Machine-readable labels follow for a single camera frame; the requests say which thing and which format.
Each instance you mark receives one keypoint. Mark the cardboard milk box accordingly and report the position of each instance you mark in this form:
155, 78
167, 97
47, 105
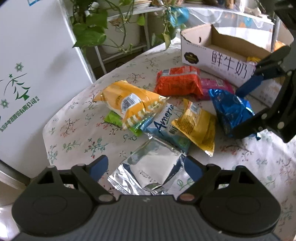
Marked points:
220, 55

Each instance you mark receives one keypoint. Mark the white metal plant rack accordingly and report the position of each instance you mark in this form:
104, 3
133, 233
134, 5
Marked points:
98, 58

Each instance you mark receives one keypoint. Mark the green pothos plant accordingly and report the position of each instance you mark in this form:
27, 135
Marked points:
89, 21

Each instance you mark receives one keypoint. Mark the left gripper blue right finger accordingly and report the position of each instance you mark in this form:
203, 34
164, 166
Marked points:
194, 168

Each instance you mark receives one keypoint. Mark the small yellow snack packet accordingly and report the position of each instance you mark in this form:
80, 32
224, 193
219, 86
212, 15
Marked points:
253, 59

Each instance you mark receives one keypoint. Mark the white blue America snack packet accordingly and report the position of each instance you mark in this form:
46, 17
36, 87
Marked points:
159, 125

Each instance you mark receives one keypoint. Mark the silver foil snack bag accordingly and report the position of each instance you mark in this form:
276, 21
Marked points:
155, 168

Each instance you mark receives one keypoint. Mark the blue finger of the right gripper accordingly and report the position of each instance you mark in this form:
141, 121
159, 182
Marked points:
249, 86
251, 126

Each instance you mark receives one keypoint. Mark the large orange snack bag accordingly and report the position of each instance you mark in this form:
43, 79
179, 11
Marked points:
131, 103

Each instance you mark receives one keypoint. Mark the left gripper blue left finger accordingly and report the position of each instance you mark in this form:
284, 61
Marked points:
97, 168

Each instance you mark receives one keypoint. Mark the blue foil snack bag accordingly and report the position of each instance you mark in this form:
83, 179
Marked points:
231, 110

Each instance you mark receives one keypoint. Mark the pink snack packet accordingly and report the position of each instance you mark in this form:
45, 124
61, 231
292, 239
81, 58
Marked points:
208, 83

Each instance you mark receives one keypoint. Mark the white chest freezer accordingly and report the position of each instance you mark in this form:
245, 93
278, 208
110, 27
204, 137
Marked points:
41, 71

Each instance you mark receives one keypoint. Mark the green snack packet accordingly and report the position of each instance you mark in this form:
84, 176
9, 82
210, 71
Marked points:
114, 119

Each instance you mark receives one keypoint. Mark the red orange snack packet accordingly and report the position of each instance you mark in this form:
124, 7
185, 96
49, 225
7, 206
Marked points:
179, 81

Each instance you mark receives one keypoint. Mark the white plant pot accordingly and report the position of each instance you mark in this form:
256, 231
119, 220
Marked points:
115, 35

